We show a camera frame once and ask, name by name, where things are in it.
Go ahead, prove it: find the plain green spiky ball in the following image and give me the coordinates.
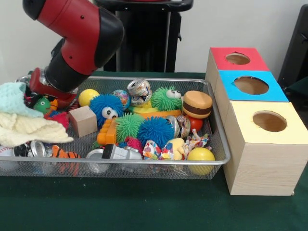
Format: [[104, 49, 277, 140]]
[[115, 113, 145, 142]]

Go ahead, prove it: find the toy burger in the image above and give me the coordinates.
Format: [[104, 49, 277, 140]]
[[181, 90, 213, 119]]

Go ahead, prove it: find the neighbouring green covered table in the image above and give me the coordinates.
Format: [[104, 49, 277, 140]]
[[283, 79, 308, 113]]

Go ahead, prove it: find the large yellow ball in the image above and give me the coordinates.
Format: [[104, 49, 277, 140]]
[[187, 147, 216, 176]]

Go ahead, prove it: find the dark green table cloth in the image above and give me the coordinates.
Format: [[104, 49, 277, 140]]
[[0, 70, 308, 231]]

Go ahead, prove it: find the blue spiky ball with eyes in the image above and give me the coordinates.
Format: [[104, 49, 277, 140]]
[[89, 94, 125, 122]]

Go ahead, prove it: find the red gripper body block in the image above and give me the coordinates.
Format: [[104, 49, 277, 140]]
[[28, 67, 77, 109]]

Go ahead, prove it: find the crushed printed soda can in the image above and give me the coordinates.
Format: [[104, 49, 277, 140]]
[[127, 78, 153, 106]]

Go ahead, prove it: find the green spiky ball with eyes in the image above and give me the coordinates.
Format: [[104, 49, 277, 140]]
[[151, 86, 182, 112]]

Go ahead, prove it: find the cream waffle cloth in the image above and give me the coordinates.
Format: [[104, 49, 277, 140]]
[[0, 112, 74, 147]]

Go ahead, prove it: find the light blue waffle cloth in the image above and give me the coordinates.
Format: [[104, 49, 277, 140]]
[[0, 82, 44, 118]]

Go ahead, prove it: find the shallow wire mesh bin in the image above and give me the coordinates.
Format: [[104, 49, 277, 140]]
[[0, 76, 231, 180]]

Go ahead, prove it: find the plain wooden cube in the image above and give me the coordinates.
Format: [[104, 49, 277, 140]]
[[68, 105, 98, 138]]

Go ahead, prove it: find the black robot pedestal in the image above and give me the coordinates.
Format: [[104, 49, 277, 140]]
[[92, 0, 194, 72]]

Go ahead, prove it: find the plain blue spiky ball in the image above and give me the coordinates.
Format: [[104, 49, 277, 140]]
[[137, 116, 175, 149]]

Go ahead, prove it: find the wooden box with three holes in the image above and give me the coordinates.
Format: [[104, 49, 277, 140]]
[[205, 47, 308, 196]]

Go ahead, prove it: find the black chair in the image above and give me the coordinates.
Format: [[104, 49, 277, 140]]
[[278, 4, 308, 84]]

